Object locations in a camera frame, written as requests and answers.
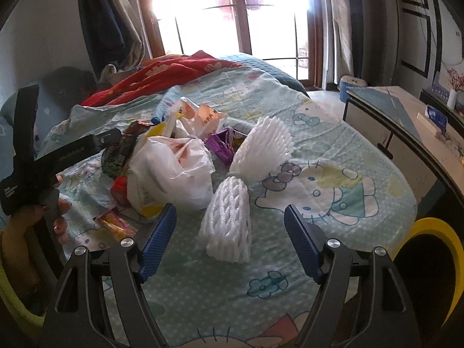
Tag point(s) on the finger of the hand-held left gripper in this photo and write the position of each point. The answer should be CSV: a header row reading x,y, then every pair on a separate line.
x,y
105,139

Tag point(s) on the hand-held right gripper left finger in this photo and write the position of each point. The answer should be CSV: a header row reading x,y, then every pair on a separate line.
x,y
161,239

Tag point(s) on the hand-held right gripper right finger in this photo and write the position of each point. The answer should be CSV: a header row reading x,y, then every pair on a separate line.
x,y
301,243

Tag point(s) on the yellow and white packet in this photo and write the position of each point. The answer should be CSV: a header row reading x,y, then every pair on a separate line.
x,y
143,197

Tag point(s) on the white foam fruit net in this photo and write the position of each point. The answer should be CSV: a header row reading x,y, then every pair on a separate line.
x,y
226,217

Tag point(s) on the purple snack wrapper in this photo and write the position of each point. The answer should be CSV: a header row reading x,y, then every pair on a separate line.
x,y
221,147

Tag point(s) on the person's left hand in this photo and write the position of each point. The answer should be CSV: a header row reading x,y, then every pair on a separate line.
x,y
63,206

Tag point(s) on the dark snack packet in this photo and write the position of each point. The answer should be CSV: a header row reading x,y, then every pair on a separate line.
x,y
116,159

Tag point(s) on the grey blue pillow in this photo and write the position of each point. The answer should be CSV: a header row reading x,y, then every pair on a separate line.
x,y
54,112

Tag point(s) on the grey cloth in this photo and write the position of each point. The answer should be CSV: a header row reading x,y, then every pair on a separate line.
x,y
108,73

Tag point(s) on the red floral blanket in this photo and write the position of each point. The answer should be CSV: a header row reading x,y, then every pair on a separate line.
x,y
152,79

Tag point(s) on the orange cloth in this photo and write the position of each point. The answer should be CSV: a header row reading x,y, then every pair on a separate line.
x,y
163,60

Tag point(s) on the cartoon cat printed blanket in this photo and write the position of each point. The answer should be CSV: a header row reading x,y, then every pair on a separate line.
x,y
326,145

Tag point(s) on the orange and white plastic bag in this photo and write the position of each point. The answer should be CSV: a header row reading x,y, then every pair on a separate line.
x,y
206,118

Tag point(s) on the dark blue curtain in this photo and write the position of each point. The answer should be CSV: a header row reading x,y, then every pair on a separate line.
x,y
101,18

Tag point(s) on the yellow-green plastic basin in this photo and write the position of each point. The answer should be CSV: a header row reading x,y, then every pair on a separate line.
x,y
14,308

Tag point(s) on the beige curtain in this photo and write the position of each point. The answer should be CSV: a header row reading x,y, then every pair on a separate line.
x,y
130,18

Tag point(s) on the white side table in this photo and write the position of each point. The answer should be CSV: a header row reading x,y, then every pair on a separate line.
x,y
398,152

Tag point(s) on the blue board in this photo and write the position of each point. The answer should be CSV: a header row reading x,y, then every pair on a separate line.
x,y
384,105

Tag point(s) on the blue waste bin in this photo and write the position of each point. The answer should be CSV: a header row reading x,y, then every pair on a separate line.
x,y
350,89

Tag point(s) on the blue quilt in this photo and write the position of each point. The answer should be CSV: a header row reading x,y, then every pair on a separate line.
x,y
268,69

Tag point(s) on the blue tissue packet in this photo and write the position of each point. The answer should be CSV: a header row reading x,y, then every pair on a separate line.
x,y
437,118

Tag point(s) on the white vase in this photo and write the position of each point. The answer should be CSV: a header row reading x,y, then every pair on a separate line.
x,y
452,99

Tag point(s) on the white curtain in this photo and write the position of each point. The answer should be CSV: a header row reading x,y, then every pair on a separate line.
x,y
342,25

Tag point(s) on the pink flowers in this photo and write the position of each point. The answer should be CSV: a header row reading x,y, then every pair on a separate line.
x,y
456,79

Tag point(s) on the wooden window frame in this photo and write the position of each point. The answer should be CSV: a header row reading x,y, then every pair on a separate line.
x,y
243,25

